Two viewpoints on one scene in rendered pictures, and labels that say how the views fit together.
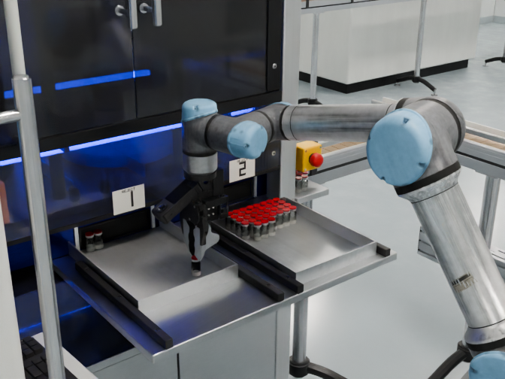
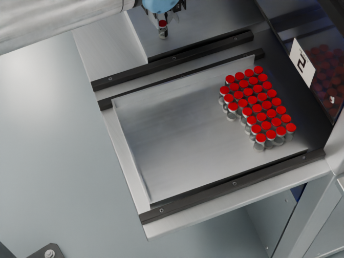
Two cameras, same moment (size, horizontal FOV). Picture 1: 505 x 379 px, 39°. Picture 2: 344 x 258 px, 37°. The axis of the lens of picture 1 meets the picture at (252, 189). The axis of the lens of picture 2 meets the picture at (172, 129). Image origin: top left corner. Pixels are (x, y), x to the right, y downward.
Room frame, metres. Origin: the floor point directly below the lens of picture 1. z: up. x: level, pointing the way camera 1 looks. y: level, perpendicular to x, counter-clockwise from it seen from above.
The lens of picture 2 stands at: (1.74, -0.64, 1.83)
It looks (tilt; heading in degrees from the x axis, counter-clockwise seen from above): 59 degrees down; 111
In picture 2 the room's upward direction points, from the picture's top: 4 degrees counter-clockwise
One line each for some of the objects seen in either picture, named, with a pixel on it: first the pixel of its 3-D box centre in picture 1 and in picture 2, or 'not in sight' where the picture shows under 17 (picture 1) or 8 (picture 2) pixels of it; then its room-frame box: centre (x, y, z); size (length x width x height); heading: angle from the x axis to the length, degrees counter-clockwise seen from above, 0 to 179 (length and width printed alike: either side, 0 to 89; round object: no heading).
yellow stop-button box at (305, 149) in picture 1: (304, 155); not in sight; (1.95, -0.15, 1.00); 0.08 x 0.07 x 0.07; 38
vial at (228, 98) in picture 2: (264, 228); (228, 103); (1.64, -0.03, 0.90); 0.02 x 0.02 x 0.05
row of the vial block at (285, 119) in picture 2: (253, 213); (272, 103); (1.73, 0.00, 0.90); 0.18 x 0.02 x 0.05; 128
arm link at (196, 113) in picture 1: (200, 127); not in sight; (1.45, 0.11, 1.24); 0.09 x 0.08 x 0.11; 53
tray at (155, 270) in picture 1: (150, 259); (195, 3); (1.49, 0.24, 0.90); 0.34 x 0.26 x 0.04; 38
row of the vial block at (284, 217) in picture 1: (269, 222); (243, 112); (1.68, -0.04, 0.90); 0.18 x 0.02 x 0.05; 128
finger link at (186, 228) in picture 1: (197, 234); (173, 13); (1.47, 0.13, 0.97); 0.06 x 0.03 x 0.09; 128
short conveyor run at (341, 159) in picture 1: (340, 147); not in sight; (2.24, -0.29, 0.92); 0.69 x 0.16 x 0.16; 128
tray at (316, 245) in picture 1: (291, 237); (206, 127); (1.61, -0.10, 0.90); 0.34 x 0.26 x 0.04; 38
